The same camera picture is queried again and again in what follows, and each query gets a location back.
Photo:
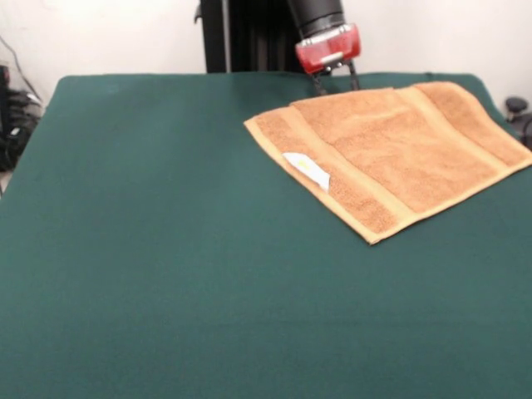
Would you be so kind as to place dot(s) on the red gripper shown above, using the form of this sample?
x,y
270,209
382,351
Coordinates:
x,y
328,52

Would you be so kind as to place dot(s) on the dark swivel chair base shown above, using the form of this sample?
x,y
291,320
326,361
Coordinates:
x,y
519,112
16,120

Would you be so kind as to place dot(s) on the dark green table cloth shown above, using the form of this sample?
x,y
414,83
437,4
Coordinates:
x,y
124,249

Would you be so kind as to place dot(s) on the tan terry towel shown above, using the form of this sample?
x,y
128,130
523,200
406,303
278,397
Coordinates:
x,y
415,158

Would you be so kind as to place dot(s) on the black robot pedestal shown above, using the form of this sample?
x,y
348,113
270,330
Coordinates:
x,y
249,41

